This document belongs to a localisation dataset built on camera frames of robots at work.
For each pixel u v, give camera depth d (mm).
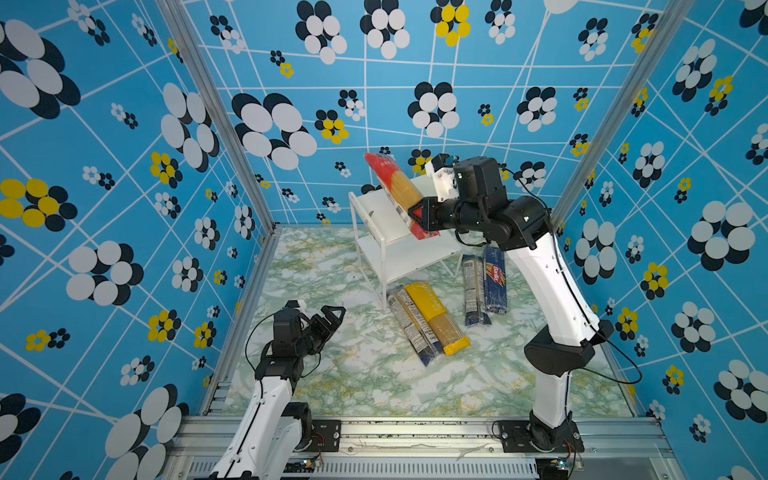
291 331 621
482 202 456
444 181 569
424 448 725
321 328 724
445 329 889
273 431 510
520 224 427
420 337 882
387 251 717
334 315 744
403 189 657
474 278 1012
